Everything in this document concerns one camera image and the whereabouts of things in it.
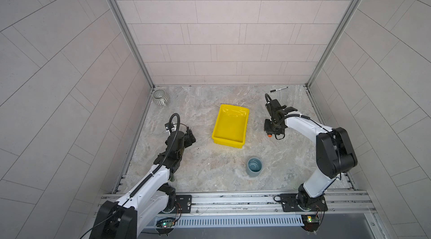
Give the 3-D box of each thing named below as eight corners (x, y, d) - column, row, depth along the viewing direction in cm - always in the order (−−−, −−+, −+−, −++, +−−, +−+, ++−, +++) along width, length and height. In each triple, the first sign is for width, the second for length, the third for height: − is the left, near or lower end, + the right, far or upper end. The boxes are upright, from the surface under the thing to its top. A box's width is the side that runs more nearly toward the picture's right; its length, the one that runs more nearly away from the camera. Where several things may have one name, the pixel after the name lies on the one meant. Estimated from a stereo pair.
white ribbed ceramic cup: (153, 108, 105) (150, 101, 100) (158, 95, 112) (154, 88, 107) (167, 108, 105) (164, 101, 100) (170, 95, 112) (168, 88, 107)
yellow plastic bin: (211, 143, 91) (211, 138, 86) (220, 109, 106) (220, 103, 101) (244, 149, 89) (245, 144, 84) (248, 113, 104) (249, 107, 99)
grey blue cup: (247, 176, 80) (249, 172, 75) (246, 162, 85) (248, 157, 79) (260, 176, 81) (263, 172, 75) (259, 162, 85) (261, 157, 79)
